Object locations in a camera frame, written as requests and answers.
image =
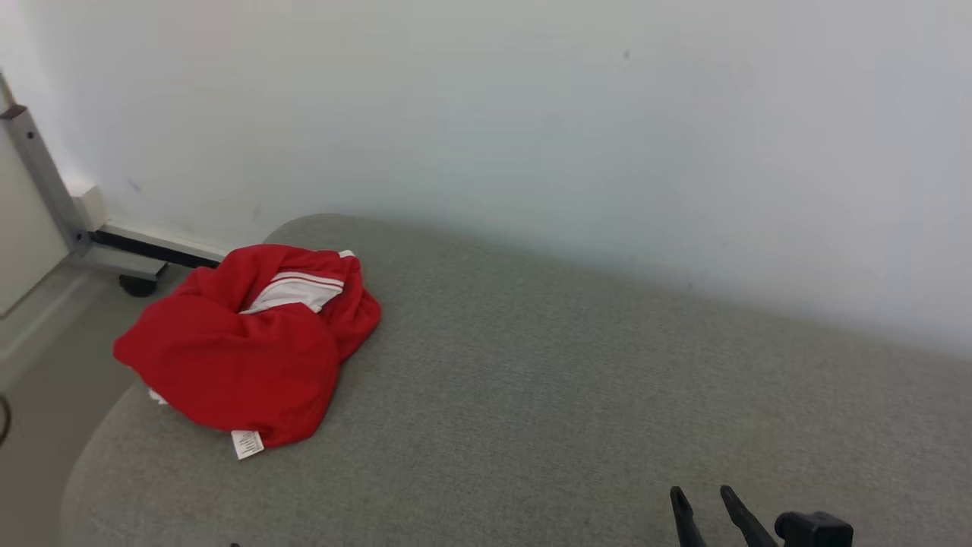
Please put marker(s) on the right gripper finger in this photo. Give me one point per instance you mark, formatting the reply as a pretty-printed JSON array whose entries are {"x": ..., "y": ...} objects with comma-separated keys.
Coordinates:
[
  {"x": 748, "y": 528},
  {"x": 686, "y": 524}
]

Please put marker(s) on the red white basketball jersey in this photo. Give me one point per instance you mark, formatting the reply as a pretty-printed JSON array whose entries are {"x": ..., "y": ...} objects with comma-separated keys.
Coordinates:
[{"x": 228, "y": 357}]

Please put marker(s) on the white plastic block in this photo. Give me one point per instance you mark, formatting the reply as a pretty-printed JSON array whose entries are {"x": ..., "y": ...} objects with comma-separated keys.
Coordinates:
[{"x": 89, "y": 203}]

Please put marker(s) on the white panel board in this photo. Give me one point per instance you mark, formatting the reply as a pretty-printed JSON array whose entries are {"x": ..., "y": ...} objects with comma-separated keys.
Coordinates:
[{"x": 23, "y": 243}]

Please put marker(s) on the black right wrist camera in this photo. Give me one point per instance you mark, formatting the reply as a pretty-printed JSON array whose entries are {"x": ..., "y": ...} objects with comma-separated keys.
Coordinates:
[{"x": 812, "y": 530}]

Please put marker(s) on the grey metal frame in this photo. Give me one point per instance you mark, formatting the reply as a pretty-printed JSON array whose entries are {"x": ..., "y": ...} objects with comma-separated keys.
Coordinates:
[{"x": 45, "y": 175}]

